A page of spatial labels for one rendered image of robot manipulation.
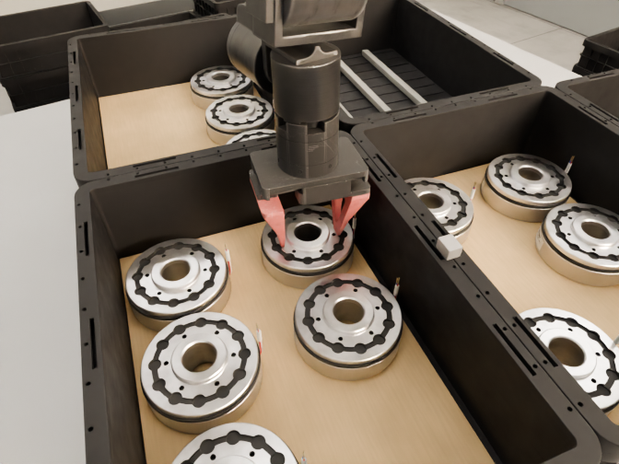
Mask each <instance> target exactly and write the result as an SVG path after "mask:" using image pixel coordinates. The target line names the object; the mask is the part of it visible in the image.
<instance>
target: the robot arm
mask: <svg viewBox="0 0 619 464"><path fill-rule="evenodd" d="M366 3H367V0H246V2H245V4H238V6H237V22H236V23H235V24H234V26H233V27H232V29H231V31H230V33H229V34H228V42H227V50H228V57H229V60H230V61H231V62H232V64H233V65H234V66H235V67H236V68H237V69H238V70H240V71H241V72H242V73H243V74H244V75H245V76H247V77H248V78H249V79H250V80H251V81H253V82H254V83H255V84H256V85H258V86H259V87H260V88H262V89H263V90H264V91H266V92H268V93H270V94H273V95H274V119H275V132H276V145H277V148H272V149H266V150H261V151H255V152H252V153H251V154H250V156H251V170H250V171H249V173H250V181H251V186H252V188H253V191H254V194H255V197H256V200H257V203H258V205H259V208H260V210H261V213H262V216H263V219H264V220H265V221H266V222H267V223H268V225H269V226H270V227H271V228H272V229H273V231H274V232H275V233H276V235H277V237H278V240H279V243H280V246H281V247H282V248H284V247H285V241H286V237H285V213H284V209H283V207H282V204H281V203H280V200H279V198H278V194H282V193H287V192H292V191H294V192H295V195H296V197H297V199H298V203H299V204H301V205H308V204H314V203H322V202H327V201H332V213H333V228H334V230H335V232H336V234H337V236H340V235H341V233H342V232H343V230H344V229H345V226H346V225H347V223H348V221H349V220H350V219H351V218H352V217H353V215H354V214H355V213H356V212H357V211H358V210H359V209H360V208H361V206H362V205H363V204H364V203H365V202H366V201H367V200H368V199H369V193H370V185H369V183H368V166H367V164H366V163H365V161H364V160H363V159H362V157H361V156H360V155H359V154H358V152H357V151H356V149H355V147H354V146H353V145H352V143H351V142H350V140H349V139H348V138H347V137H339V105H340V73H341V51H340V49H339V48H338V47H337V46H335V45H333V44H331V43H329V42H326V41H336V40H343V39H351V38H357V37H361V36H362V29H363V22H364V15H365V7H366ZM343 198H345V204H344V207H343V209H342V212H341V205H342V200H343Z"/></svg>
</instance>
